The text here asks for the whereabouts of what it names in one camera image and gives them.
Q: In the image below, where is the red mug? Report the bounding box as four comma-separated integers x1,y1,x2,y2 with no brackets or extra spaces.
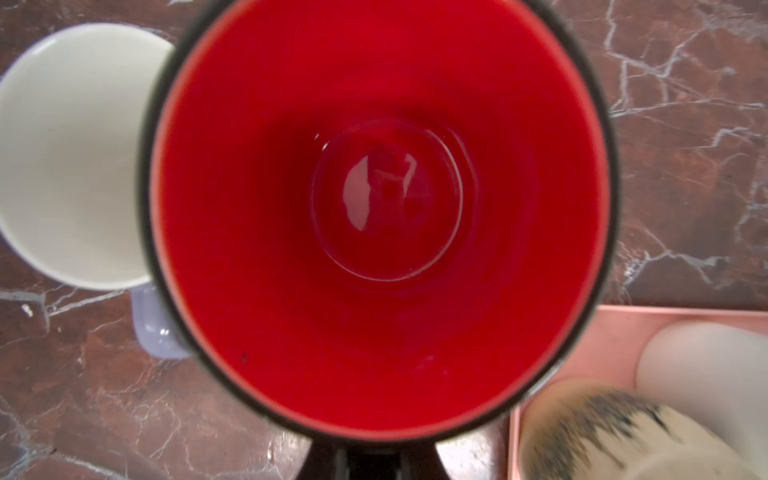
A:
138,1,620,479

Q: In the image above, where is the beige speckled round mug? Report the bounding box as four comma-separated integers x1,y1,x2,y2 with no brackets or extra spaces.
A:
518,379,757,479

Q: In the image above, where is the white mug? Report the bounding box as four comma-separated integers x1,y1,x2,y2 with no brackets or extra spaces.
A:
636,321,767,479

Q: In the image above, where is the pink plastic tray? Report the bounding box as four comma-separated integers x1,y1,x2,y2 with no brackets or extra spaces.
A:
508,306,767,479

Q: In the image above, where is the lavender purple mug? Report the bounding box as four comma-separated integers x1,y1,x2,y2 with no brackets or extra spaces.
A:
1,23,192,360

